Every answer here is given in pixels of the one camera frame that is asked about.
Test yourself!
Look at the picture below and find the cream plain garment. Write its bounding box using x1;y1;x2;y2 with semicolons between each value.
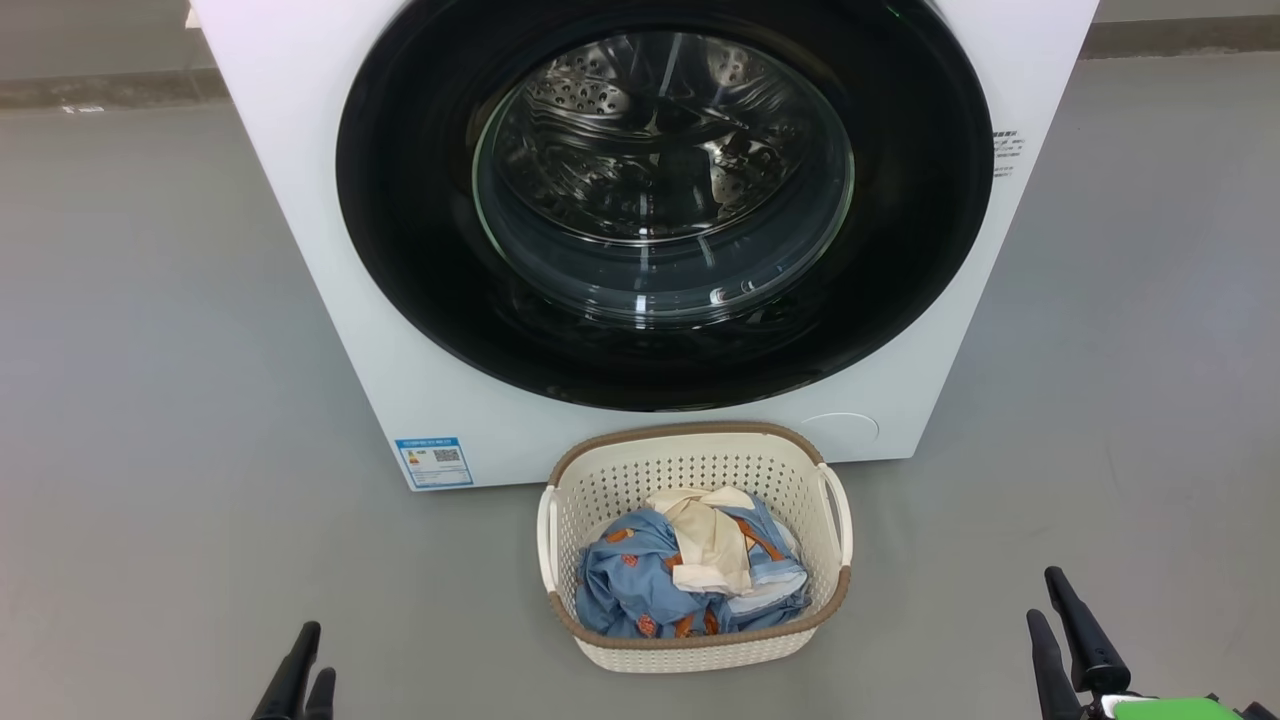
645;486;756;596

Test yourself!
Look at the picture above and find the white front-load washing machine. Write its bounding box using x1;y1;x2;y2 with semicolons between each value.
188;0;1101;493

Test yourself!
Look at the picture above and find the cream perforated laundry basket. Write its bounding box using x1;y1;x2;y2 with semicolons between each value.
537;421;854;674

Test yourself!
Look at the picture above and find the blue garment with orange print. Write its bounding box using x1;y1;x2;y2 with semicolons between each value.
575;490;813;641

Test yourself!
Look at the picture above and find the round white filter cover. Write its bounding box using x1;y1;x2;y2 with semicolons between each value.
800;412;881;461

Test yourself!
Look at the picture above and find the small printed text label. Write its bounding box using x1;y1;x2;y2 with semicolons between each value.
990;128;1029;181

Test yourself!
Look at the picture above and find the blue energy label sticker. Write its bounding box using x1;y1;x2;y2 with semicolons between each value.
393;436;474;491

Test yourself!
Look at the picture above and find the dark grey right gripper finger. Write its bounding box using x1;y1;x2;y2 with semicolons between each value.
1045;567;1131;694
1027;610;1083;720

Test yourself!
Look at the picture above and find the washing machine drum opening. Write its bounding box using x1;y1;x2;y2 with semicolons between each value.
475;30;856;321

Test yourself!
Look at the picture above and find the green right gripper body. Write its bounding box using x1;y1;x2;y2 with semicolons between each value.
1085;693;1280;720

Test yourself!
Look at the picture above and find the black round washer door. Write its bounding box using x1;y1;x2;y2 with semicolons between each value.
335;0;996;413

